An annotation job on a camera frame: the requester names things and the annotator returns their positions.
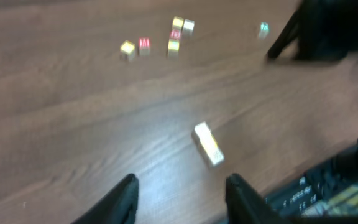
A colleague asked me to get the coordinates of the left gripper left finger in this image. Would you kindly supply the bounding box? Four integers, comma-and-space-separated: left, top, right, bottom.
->
73, 174, 139, 224

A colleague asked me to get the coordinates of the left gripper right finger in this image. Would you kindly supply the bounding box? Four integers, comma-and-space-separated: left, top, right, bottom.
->
225, 173, 288, 224

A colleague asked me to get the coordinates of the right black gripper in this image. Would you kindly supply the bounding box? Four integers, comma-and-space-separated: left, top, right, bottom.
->
267, 0, 358, 61

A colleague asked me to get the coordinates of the wooden letter B block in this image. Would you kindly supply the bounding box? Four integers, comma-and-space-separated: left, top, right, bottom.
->
207, 148, 225, 167

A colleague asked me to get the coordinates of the wooden letter E block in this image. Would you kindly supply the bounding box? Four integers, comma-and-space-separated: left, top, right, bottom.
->
192, 122, 212, 142

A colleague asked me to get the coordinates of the yellow block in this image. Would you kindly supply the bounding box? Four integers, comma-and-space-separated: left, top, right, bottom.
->
120, 40, 136, 61
172, 16, 185, 30
167, 39, 180, 57
200, 134, 219, 158

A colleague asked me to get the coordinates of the green letter V block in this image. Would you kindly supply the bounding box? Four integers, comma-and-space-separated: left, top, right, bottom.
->
258, 22, 270, 39

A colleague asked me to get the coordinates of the plain wooden block top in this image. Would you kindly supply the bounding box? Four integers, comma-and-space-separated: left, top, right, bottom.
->
182, 19, 195, 36

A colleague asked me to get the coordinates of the yellow block top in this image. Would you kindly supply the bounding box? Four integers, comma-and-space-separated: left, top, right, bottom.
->
172, 16, 185, 30

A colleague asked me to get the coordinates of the red letter C block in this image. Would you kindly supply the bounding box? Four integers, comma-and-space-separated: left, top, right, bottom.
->
169, 29, 182, 40

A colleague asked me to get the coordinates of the red letter M block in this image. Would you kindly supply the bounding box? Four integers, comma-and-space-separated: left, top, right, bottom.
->
139, 37, 151, 56

